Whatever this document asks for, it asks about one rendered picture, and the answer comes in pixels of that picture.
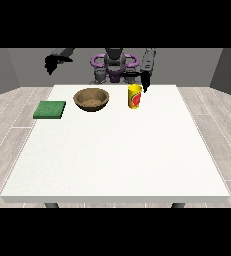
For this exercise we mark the grey robot trunk purple rings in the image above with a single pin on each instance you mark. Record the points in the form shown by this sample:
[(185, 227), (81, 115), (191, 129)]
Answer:
[(114, 68)]

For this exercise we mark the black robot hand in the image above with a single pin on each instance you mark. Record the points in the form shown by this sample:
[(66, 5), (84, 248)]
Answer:
[(145, 80), (53, 62)]

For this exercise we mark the yellow cup with melon print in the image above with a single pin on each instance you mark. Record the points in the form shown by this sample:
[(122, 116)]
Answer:
[(134, 96)]

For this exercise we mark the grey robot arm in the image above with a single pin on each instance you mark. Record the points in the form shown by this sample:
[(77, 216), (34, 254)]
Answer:
[(148, 60), (64, 51)]

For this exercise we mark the brown wooden bowl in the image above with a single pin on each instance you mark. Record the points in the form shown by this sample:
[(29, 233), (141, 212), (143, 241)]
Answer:
[(91, 99)]

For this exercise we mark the green square pad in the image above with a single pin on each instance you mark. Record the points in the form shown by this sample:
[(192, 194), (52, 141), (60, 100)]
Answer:
[(49, 109)]

